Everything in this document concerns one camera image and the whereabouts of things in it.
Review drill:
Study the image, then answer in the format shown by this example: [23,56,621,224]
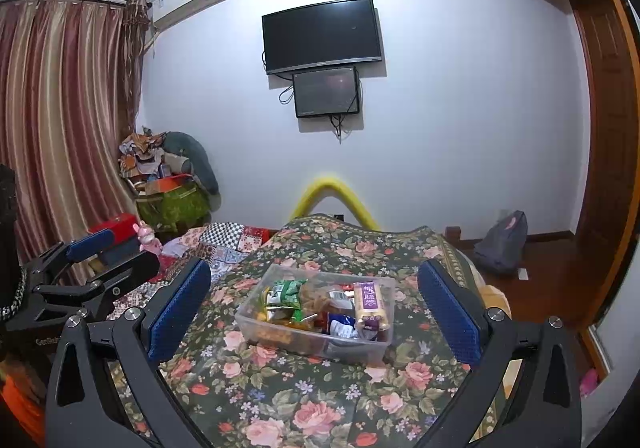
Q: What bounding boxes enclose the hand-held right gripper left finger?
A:
[45,258,213,448]

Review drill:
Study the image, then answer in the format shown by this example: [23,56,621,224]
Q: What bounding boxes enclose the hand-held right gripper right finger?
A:
[417,259,583,448]

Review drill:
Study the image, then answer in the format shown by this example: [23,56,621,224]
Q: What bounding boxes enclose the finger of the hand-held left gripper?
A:
[22,229,117,287]
[30,252,162,321]

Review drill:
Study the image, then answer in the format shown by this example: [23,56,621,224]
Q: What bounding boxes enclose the toast slices packet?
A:
[352,281,392,333]

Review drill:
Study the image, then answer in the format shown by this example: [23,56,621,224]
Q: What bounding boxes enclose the clear packet of orange snacks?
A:
[244,319,297,346]

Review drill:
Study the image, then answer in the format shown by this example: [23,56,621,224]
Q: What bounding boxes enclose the clear plastic container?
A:
[235,263,397,365]

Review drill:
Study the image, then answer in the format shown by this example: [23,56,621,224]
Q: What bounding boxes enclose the clear packet of brown snacks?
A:
[299,284,333,316]

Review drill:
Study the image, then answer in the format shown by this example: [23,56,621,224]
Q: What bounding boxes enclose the pink toy figure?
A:
[132,222,163,253]

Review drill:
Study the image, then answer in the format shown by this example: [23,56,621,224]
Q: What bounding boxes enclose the person's orange clothing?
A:
[0,370,46,446]

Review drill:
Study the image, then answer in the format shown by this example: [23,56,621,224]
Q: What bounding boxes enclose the patchwork quilt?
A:
[112,222,268,323]

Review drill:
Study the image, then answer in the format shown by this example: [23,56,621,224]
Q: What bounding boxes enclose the green patterned bag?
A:
[136,183,213,231]

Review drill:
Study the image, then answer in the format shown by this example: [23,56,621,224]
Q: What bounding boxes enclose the grey backpack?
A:
[472,210,529,276]

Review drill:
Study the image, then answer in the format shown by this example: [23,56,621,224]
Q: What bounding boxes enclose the orange red box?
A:
[145,174,193,196]

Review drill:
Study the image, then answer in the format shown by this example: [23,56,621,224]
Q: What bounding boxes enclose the green snack packet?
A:
[265,279,307,323]

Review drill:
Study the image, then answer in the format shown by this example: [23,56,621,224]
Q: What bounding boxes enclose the pile of patterned cloth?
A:
[119,128,168,189]

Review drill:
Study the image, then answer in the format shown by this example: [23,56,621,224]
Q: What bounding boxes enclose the blue white snack packet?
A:
[327,317,360,341]

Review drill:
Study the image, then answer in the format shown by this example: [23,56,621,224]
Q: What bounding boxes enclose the brown snack with white label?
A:
[325,289,355,311]

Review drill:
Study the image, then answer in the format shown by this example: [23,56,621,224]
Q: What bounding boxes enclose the striped curtain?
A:
[0,0,151,279]

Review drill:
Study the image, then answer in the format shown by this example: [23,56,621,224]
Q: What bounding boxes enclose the grey plush pillow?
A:
[164,132,220,196]

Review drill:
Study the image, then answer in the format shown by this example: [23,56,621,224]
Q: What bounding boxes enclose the floral blanket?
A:
[107,213,531,448]

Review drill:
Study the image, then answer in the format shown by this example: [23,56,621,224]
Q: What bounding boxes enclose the pink object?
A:
[580,368,600,399]

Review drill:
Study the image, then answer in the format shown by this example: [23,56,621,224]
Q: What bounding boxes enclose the yellow foam tube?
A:
[290,173,381,231]

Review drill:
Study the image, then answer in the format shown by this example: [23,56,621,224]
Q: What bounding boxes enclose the wooden door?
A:
[570,0,640,331]

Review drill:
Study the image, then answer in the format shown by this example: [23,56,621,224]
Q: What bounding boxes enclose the small black monitor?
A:
[292,66,362,119]

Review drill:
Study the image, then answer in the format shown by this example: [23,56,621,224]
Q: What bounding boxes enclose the black monitor cable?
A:
[327,78,363,141]

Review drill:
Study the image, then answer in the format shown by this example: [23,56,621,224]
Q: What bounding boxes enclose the black wall television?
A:
[261,0,385,76]

